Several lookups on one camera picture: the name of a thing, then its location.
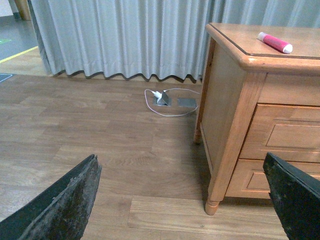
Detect white charger plug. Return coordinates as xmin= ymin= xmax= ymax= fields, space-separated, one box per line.
xmin=152 ymin=91 xmax=162 ymax=99

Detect grey curtain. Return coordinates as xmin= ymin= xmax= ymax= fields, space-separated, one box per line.
xmin=28 ymin=0 xmax=320 ymax=79

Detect open metal floor socket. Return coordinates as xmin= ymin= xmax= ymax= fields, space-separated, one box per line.
xmin=153 ymin=90 xmax=172 ymax=106

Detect wooden nightstand cabinet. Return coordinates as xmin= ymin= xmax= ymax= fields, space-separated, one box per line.
xmin=194 ymin=22 xmax=320 ymax=215

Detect wooden furniture leg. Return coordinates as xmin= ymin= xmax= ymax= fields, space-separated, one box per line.
xmin=14 ymin=0 xmax=31 ymax=21

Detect wooden drawer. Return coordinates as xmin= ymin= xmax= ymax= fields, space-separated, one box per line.
xmin=225 ymin=158 xmax=320 ymax=200
xmin=239 ymin=103 xmax=320 ymax=163

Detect wooden bottom drawer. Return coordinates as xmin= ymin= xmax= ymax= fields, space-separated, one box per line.
xmin=225 ymin=158 xmax=320 ymax=200

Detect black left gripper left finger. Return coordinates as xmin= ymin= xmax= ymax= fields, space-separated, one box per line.
xmin=0 ymin=154 xmax=102 ymax=240

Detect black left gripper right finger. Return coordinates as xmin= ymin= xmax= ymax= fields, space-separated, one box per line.
xmin=263 ymin=152 xmax=320 ymax=240

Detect closed metal floor plate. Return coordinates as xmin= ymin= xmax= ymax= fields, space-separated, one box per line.
xmin=177 ymin=98 xmax=198 ymax=108

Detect white charger cable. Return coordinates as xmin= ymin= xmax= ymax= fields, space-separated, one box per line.
xmin=144 ymin=88 xmax=201 ymax=118

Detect wooden top drawer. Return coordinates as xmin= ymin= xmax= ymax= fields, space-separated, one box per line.
xmin=239 ymin=103 xmax=320 ymax=163

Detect pink marker white caps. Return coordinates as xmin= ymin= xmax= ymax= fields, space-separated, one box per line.
xmin=257 ymin=32 xmax=293 ymax=54

